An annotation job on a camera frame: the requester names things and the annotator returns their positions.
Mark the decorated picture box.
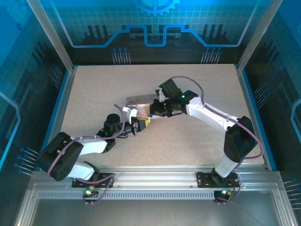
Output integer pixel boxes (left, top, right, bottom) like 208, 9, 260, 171
126, 93, 160, 120

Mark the small LED circuit board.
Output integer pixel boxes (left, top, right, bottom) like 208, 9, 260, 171
213, 189, 233, 205
82, 185, 99, 205

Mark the grey metal sheet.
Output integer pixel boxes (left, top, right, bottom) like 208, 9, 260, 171
30, 199, 290, 226

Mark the blue printed backdrop panel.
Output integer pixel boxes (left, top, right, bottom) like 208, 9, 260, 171
39, 0, 269, 65

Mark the blue printed side panel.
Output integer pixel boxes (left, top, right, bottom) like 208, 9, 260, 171
0, 0, 71, 226
242, 0, 301, 212

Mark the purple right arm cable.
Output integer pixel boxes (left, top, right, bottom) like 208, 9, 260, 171
168, 75, 263, 205

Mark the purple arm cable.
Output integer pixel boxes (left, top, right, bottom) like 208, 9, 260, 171
47, 105, 127, 205
168, 75, 263, 205

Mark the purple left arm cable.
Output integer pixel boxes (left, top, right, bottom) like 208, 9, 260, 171
47, 105, 127, 205

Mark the aluminium mounting rail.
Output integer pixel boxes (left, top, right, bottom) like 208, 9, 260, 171
30, 164, 283, 193

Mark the table side rail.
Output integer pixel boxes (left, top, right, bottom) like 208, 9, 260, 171
236, 65, 277, 170
40, 68, 77, 170

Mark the perforated metal cable duct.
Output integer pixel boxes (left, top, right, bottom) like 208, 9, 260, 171
37, 191, 236, 201

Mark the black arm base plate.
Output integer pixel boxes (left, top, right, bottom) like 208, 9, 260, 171
196, 171, 242, 189
71, 173, 115, 189

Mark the aluminium frame post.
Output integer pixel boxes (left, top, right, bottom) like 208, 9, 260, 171
27, 0, 77, 71
236, 0, 284, 71

